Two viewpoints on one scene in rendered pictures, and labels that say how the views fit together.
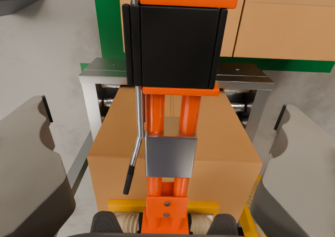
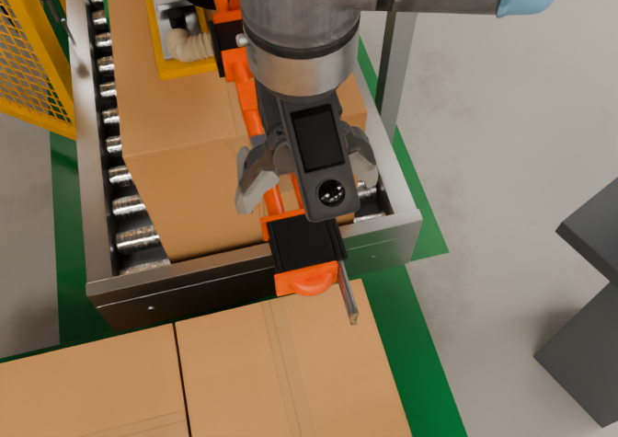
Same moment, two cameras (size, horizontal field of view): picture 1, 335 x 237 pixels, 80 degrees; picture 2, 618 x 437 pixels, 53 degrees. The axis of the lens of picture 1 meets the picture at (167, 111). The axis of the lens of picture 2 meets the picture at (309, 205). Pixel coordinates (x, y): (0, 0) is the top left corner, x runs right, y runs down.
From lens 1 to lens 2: 0.55 m
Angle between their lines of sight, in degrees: 9
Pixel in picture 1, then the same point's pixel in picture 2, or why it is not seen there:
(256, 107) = (98, 247)
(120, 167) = not seen: hidden behind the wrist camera
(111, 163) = not seen: hidden behind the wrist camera
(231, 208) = (134, 73)
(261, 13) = (150, 402)
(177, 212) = (246, 89)
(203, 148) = (209, 157)
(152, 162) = not seen: hidden behind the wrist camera
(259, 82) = (114, 290)
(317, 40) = (30, 390)
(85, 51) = (443, 278)
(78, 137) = (422, 95)
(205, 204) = (180, 73)
